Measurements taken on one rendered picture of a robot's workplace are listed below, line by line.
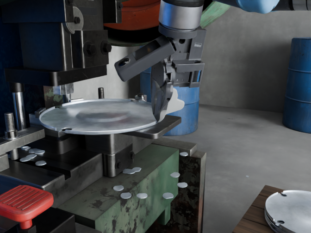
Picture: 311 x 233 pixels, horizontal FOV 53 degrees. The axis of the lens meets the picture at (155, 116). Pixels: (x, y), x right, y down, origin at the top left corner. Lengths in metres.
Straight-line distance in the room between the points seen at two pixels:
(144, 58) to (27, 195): 0.30
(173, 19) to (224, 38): 3.47
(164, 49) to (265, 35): 3.37
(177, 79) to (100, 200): 0.29
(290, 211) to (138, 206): 0.60
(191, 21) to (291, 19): 3.36
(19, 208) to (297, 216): 0.91
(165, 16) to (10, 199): 0.37
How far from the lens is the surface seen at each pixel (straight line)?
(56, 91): 0.80
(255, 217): 1.18
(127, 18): 1.08
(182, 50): 0.61
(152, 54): 0.58
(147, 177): 0.75
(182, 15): 0.56
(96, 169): 0.73
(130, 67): 0.58
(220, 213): 1.83
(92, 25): 0.77
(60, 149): 0.74
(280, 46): 3.91
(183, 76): 0.62
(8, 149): 0.71
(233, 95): 4.07
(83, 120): 0.71
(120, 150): 0.74
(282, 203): 1.22
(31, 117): 0.81
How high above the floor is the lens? 0.98
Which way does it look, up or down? 16 degrees down
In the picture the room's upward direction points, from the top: straight up
